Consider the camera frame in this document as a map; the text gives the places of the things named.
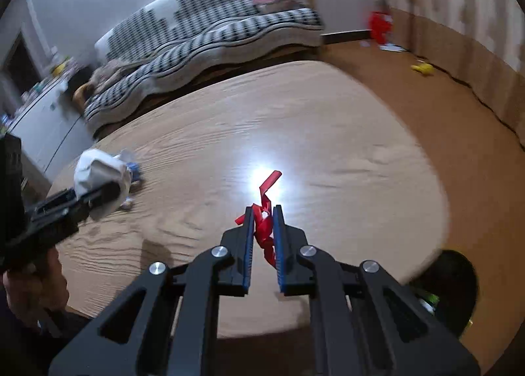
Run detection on white dresser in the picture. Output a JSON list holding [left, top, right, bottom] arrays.
[[8, 76, 89, 174]]

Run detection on wooden sofa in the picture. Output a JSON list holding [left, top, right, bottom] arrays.
[[74, 0, 325, 139]]

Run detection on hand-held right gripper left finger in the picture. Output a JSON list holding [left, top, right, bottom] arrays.
[[48, 205, 254, 376]]

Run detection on red bag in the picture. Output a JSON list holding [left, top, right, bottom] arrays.
[[367, 10, 394, 44]]

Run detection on black cabinet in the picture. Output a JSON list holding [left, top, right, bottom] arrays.
[[66, 68, 97, 114]]

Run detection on beige patterned curtain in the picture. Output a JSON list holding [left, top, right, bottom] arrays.
[[369, 0, 525, 151]]

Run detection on blue white foil wrapper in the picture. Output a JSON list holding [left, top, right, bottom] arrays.
[[122, 150, 142, 209]]

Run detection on black white patterned sofa cover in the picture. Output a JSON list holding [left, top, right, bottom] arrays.
[[84, 0, 324, 131]]

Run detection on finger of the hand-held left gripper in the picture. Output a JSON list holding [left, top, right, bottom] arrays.
[[61, 180, 122, 219]]

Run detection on black floor cable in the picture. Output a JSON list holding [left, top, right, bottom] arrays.
[[435, 66, 515, 133]]

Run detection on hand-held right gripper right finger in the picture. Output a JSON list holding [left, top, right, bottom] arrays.
[[273, 204, 481, 376]]

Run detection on person's left hand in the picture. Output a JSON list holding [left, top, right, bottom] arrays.
[[2, 245, 70, 328]]

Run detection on beige clothes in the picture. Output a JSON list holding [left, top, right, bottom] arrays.
[[88, 58, 137, 94]]

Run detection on black trash bin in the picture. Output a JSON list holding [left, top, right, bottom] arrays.
[[414, 250, 479, 336]]

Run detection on white green snack bag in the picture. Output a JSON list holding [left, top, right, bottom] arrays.
[[74, 149, 131, 221]]

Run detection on red wrapper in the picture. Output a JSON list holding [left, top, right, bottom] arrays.
[[235, 170, 284, 268]]

